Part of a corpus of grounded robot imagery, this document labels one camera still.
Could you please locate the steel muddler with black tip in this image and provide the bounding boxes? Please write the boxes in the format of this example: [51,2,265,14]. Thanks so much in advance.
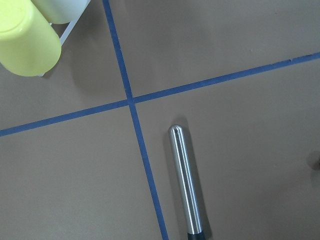
[168,124,206,240]

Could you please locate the yellow plastic cup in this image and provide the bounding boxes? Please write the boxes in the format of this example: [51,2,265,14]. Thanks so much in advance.
[0,0,62,77]

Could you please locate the white wire cup rack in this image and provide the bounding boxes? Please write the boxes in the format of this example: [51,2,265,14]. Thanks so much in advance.
[37,9,87,77]

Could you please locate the white plastic cup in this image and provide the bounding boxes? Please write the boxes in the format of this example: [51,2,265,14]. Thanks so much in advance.
[31,0,89,24]

